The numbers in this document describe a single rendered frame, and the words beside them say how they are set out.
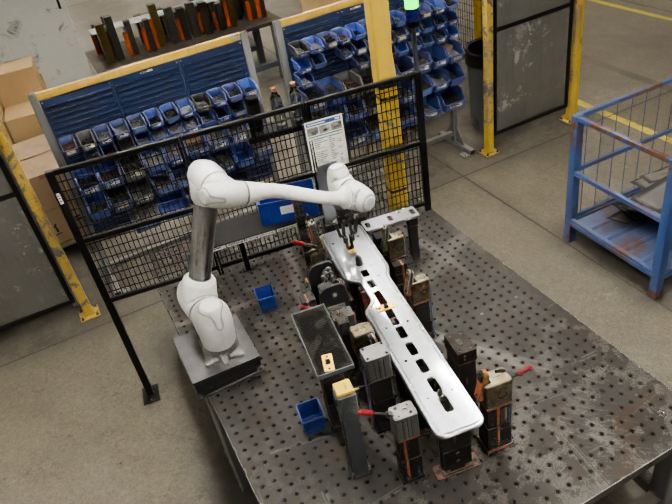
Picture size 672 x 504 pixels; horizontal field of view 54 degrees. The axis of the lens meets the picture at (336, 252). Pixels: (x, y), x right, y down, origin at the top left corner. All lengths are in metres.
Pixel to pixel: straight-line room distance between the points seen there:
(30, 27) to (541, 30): 6.00
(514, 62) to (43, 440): 4.39
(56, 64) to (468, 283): 6.95
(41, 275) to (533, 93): 4.15
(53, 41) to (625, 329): 7.37
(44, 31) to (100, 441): 6.12
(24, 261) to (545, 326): 3.29
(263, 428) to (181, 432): 1.15
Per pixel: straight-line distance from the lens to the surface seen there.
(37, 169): 5.59
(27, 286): 4.89
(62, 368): 4.72
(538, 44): 5.93
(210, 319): 2.89
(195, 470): 3.76
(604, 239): 4.57
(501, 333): 3.11
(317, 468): 2.69
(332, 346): 2.45
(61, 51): 9.26
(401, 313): 2.78
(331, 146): 3.51
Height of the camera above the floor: 2.85
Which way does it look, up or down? 36 degrees down
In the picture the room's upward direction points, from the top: 10 degrees counter-clockwise
